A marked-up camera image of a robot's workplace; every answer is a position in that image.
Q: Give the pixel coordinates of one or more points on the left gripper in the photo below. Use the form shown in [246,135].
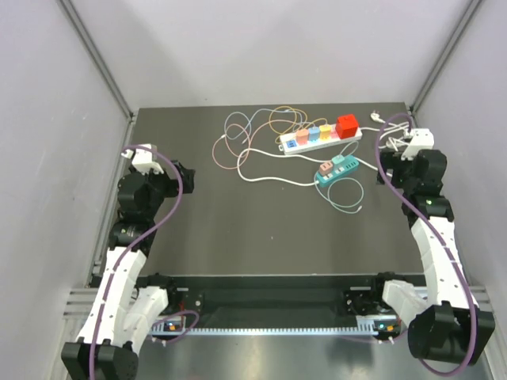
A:
[187,178]

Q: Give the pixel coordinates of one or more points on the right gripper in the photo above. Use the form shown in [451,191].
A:
[392,161]

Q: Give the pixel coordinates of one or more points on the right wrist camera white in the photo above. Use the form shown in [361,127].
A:
[416,139]

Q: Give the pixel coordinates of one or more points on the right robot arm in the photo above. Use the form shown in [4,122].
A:
[447,324]

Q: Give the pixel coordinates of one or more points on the mint charger plug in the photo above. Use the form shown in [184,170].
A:
[338,161]

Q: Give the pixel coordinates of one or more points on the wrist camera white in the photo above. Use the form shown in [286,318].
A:
[144,161]
[416,139]

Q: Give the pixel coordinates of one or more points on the salmon charger plug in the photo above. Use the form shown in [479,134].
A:
[301,137]

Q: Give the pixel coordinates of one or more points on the pink charger plug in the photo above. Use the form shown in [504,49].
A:
[326,168]

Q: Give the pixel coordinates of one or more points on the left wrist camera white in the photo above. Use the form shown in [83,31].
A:
[144,161]

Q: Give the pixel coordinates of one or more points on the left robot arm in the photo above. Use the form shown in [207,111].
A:
[128,307]

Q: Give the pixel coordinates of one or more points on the grey slotted cable duct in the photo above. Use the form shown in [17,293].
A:
[361,326]

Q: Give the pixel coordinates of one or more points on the red cube plug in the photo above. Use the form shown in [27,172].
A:
[346,126]

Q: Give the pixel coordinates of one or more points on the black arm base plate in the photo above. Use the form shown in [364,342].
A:
[343,294]

